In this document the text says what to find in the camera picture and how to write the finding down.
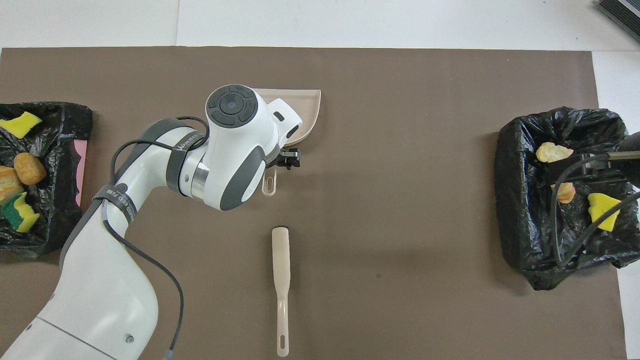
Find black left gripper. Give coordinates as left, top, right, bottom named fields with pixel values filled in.
left=275, top=148, right=302, bottom=171

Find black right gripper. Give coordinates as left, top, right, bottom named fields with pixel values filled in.
left=547, top=131, right=640, bottom=187

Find pale foam scrap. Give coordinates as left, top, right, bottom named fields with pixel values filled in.
left=551, top=182, right=576, bottom=205
left=536, top=141, right=575, bottom=164

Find yellow sponge chunk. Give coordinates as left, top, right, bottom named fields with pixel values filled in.
left=587, top=192, right=623, bottom=233

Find beige plastic dustpan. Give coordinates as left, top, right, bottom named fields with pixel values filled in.
left=252, top=88, right=322, bottom=197

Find beige hand brush black bristles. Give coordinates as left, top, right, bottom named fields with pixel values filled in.
left=271, top=226, right=292, bottom=358

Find brown oval nugget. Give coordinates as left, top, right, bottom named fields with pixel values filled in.
left=13, top=152, right=47, bottom=186

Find notched yellow sponge piece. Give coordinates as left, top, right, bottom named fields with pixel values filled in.
left=0, top=111, right=43, bottom=140

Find green and yellow sponge piece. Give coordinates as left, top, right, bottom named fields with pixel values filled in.
left=1, top=192, right=41, bottom=234

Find striped orange bread piece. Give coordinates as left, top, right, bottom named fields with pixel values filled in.
left=0, top=165, right=24, bottom=205

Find black trash bag bin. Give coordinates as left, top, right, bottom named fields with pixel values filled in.
left=494, top=105, right=640, bottom=291

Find pink plastic bin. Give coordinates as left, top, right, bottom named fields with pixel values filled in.
left=73, top=140, right=89, bottom=207

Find black trash bag over pink bin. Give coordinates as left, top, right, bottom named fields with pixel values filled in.
left=0, top=101, right=94, bottom=259

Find brown table mat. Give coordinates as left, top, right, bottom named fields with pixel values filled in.
left=0, top=46, right=628, bottom=360

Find dark ribbed device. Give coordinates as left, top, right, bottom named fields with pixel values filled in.
left=597, top=0, right=640, bottom=43

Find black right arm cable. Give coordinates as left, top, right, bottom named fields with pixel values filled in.
left=550, top=152, right=640, bottom=267

